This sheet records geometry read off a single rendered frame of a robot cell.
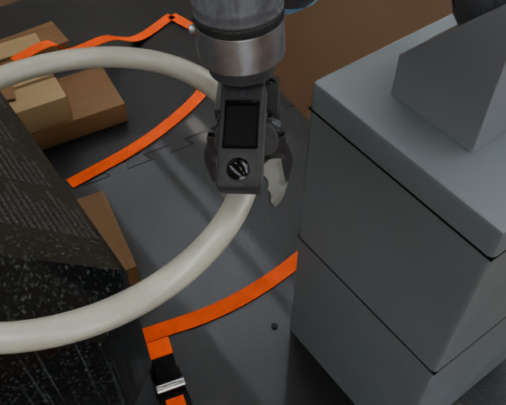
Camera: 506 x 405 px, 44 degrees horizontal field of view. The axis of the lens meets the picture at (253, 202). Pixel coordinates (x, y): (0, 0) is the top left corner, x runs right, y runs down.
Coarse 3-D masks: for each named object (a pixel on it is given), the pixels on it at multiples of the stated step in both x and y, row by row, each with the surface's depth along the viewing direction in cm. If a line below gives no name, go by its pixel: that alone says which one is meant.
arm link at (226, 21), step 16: (192, 0) 58; (208, 0) 56; (224, 0) 56; (240, 0) 56; (256, 0) 56; (272, 0) 57; (192, 16) 61; (208, 16) 58; (224, 16) 57; (240, 16) 57; (256, 16) 57; (272, 16) 58; (208, 32) 59; (224, 32) 58; (240, 32) 58; (256, 32) 58
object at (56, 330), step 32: (32, 64) 88; (64, 64) 89; (96, 64) 90; (128, 64) 89; (160, 64) 86; (192, 64) 85; (224, 224) 65; (192, 256) 62; (128, 288) 60; (160, 288) 60; (32, 320) 59; (64, 320) 58; (96, 320) 58; (128, 320) 59; (0, 352) 58
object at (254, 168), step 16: (224, 96) 65; (240, 96) 65; (256, 96) 64; (224, 112) 64; (240, 112) 64; (256, 112) 64; (224, 128) 64; (240, 128) 64; (256, 128) 64; (224, 144) 64; (240, 144) 63; (256, 144) 63; (224, 160) 63; (240, 160) 63; (256, 160) 63; (224, 176) 63; (240, 176) 62; (256, 176) 62; (224, 192) 64; (240, 192) 64; (256, 192) 63
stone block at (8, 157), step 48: (0, 96) 131; (0, 144) 115; (0, 192) 102; (48, 192) 112; (0, 240) 92; (48, 240) 100; (96, 240) 109; (0, 288) 89; (48, 288) 95; (96, 288) 102; (96, 336) 102; (144, 336) 125; (0, 384) 95; (48, 384) 102; (96, 384) 111
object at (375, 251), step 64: (384, 64) 107; (320, 128) 109; (384, 128) 97; (320, 192) 119; (384, 192) 102; (448, 192) 89; (320, 256) 132; (384, 256) 111; (448, 256) 96; (320, 320) 148; (384, 320) 122; (448, 320) 104; (384, 384) 135; (448, 384) 133
